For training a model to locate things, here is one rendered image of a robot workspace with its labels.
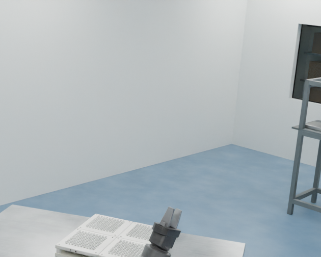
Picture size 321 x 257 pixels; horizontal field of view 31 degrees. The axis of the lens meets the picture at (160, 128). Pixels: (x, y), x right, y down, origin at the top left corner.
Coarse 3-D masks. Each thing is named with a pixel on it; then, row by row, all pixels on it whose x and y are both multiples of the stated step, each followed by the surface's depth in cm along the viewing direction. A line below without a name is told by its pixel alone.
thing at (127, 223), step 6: (96, 216) 347; (108, 216) 348; (84, 222) 336; (96, 222) 338; (126, 222) 341; (132, 222) 343; (78, 228) 328; (84, 228) 328; (90, 228) 329; (120, 228) 332; (108, 234) 323; (114, 234) 324
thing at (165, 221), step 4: (168, 208) 183; (172, 208) 182; (168, 212) 183; (172, 212) 182; (164, 216) 183; (168, 216) 182; (172, 216) 182; (164, 220) 183; (168, 220) 182; (160, 224) 182; (164, 224) 181; (168, 224) 182
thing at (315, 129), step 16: (320, 80) 625; (304, 96) 611; (304, 112) 613; (304, 128) 620; (320, 128) 612; (320, 144) 668; (320, 160) 670; (304, 192) 661; (320, 192) 675; (288, 208) 641; (320, 208) 615
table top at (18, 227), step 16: (16, 208) 368; (32, 208) 370; (0, 224) 342; (16, 224) 344; (32, 224) 346; (48, 224) 347; (64, 224) 349; (80, 224) 351; (0, 240) 322; (16, 240) 323; (32, 240) 325; (48, 240) 326; (176, 240) 339; (192, 240) 341; (208, 240) 343; (224, 240) 345; (0, 256) 303; (16, 256) 304; (32, 256) 306; (48, 256) 307; (176, 256) 319; (192, 256) 320; (208, 256) 322; (224, 256) 323; (240, 256) 325
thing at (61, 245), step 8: (72, 232) 322; (64, 240) 311; (104, 240) 315; (112, 240) 316; (64, 248) 304; (72, 248) 303; (80, 248) 303; (88, 248) 304; (96, 248) 305; (104, 248) 306; (96, 256) 298
